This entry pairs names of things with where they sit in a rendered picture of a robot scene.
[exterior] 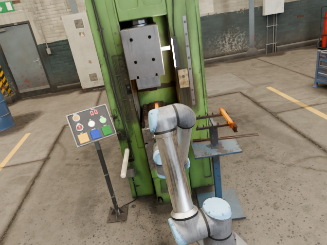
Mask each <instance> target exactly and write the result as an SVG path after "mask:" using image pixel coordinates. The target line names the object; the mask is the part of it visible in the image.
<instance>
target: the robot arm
mask: <svg viewBox="0 0 327 245"><path fill-rule="evenodd" d="M148 122H149V128H150V131H151V132H152V133H154V135H153V136H152V137H153V140H154V145H153V159H154V161H155V166H156V173H157V175H158V177H159V178H165V179H166V182H167V186H168V191H169V195H170V199H171V203H172V207H173V210H172V212H171V218H169V219H168V222H169V225H170V228H171V231H172V234H173V236H174V238H175V241H176V243H177V244H178V245H187V244H190V243H192V242H195V241H198V240H201V239H203V243H204V245H236V235H235V233H234V232H233V230H232V212H231V208H230V205H229V204H228V203H227V202H226V201H225V200H223V199H221V198H217V197H212V198H209V199H207V200H205V201H204V203H203V205H202V208H200V209H198V208H197V206H195V205H193V202H192V198H191V193H190V190H189V186H188V181H187V177H186V173H185V169H187V168H189V167H190V161H189V158H188V152H189V145H190V139H191V132H192V128H193V127H194V126H195V124H196V115H195V113H194V111H193V110H192V109H191V108H190V107H188V106H186V105H183V104H172V105H167V106H163V107H159V108H156V109H153V110H150V111H149V113H148ZM175 126H177V133H176V128H175Z"/></svg>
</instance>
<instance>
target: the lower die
mask: <svg viewBox="0 0 327 245"><path fill-rule="evenodd" d="M162 102H164V101H158V107H162V106H163V105H164V103H163V105H162ZM146 105H147V106H146V107H147V110H146V113H145V114H146V115H145V118H144V121H145V126H149V122H148V113H149V111H150V110H153V109H155V101H154V102H152V103H149V104H146Z"/></svg>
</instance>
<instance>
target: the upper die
mask: <svg viewBox="0 0 327 245"><path fill-rule="evenodd" d="M136 82H137V87H138V90H139V89H145V88H153V87H159V86H161V83H160V76H159V75H158V74H157V73H156V76H152V77H146V78H140V79H139V77H137V79H136Z"/></svg>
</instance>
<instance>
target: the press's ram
mask: <svg viewBox="0 0 327 245"><path fill-rule="evenodd" d="M120 35H121V39H122V44H123V48H124V53H125V58H126V62H127V68H128V73H129V77H130V80H134V79H137V77H139V79H140V78H146V77H152V76H156V73H157V74H158V75H164V65H163V58H162V52H161V51H164V50H170V46H163V47H161V46H160V39H159V33H158V26H157V23H150V24H148V25H145V26H140V27H133V28H132V27H126V28H124V29H122V30H121V31H120Z"/></svg>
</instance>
